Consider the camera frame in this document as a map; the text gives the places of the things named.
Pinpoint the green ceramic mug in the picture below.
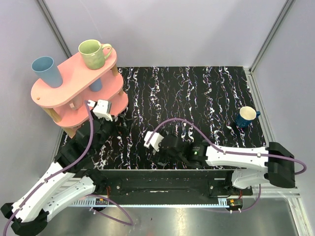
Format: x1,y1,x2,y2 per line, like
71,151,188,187
78,39,113,70

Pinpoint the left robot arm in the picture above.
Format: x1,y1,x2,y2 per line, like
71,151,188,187
0,118,119,236

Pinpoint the light blue plastic cup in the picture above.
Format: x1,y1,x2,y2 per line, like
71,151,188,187
31,56,63,88

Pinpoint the white slotted cable duct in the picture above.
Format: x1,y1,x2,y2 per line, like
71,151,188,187
70,198,243,207

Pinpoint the small blue cup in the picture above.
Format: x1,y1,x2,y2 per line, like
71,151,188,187
89,78,102,92

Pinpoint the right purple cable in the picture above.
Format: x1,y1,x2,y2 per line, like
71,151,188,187
145,118,307,213

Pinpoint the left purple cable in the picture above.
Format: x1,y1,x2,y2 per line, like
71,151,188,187
3,99,135,236

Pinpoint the black marble pattern mat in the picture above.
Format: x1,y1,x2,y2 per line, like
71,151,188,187
86,66,266,170

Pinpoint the pale pink mug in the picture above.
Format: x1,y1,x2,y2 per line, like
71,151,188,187
69,95,83,110

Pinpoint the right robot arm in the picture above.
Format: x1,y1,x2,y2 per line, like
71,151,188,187
154,135,295,195

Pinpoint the purple cable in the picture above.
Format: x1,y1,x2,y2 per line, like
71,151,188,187
145,118,307,213
3,99,135,236

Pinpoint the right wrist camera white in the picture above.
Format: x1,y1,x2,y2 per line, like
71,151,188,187
144,131,164,155

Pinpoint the dark blue mug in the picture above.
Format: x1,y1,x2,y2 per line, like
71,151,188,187
235,106,261,128

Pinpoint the pink three-tier wooden shelf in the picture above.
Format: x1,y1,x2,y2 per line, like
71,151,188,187
31,49,128,138

